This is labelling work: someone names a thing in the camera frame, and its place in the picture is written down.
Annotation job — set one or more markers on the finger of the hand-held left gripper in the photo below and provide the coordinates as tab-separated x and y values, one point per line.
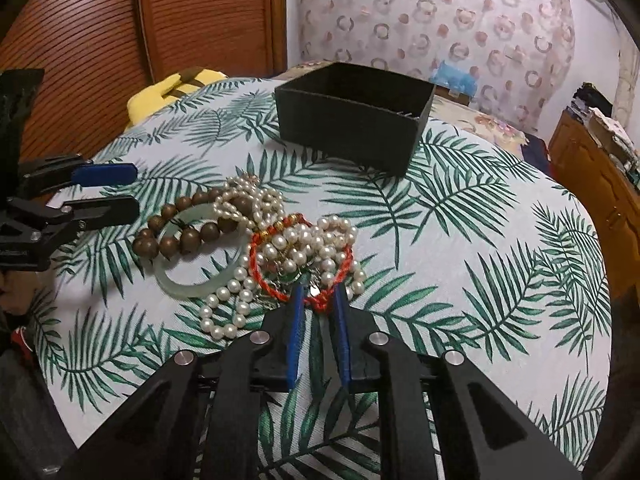
100	212
105	174

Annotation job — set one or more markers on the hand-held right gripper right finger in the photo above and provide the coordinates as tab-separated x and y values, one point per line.
345	342

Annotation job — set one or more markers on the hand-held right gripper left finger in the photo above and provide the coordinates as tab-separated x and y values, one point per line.
295	332

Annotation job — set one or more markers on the pale green jade bangle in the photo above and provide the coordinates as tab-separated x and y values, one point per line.
185	287

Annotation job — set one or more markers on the black square box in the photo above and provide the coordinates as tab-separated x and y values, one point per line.
345	125

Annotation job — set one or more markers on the yellow plush toy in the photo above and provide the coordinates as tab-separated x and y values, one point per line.
150	102

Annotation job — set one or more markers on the wooden louvered wardrobe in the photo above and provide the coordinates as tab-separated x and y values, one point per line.
100	25

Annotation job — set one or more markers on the leaf-print tablecloth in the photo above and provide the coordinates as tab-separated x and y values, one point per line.
450	240

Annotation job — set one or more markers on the navy bed sheet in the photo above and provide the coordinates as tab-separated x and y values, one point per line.
536	152

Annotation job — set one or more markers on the small cardboard box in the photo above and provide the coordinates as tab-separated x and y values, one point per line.
455	94

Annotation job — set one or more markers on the blue plastic bag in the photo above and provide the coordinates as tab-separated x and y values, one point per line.
457	76

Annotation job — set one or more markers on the long wooden cabinet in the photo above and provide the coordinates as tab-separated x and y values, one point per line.
590	185

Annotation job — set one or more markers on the white patterned cloth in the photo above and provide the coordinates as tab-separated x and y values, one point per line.
610	127

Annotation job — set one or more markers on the stack of dark clothes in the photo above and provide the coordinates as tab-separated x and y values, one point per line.
592	100

